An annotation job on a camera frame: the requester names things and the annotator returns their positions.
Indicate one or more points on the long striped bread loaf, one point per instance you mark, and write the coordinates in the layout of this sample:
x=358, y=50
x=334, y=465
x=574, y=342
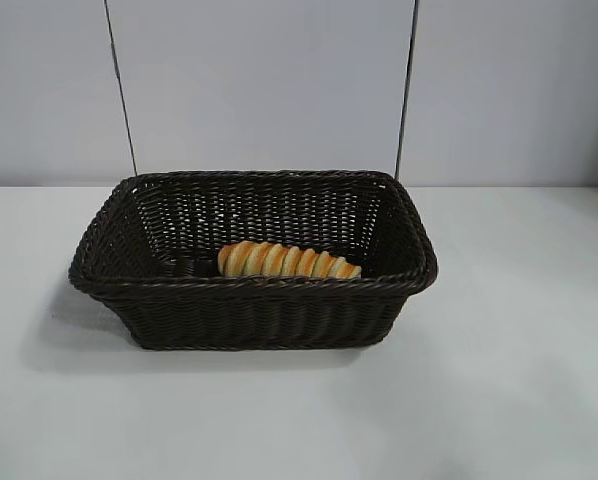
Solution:
x=284, y=260

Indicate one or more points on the dark brown woven wicker basket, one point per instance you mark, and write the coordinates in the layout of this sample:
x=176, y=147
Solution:
x=259, y=310

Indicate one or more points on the thin dark vertical rod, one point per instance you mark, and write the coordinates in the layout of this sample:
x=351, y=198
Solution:
x=404, y=100
x=123, y=100

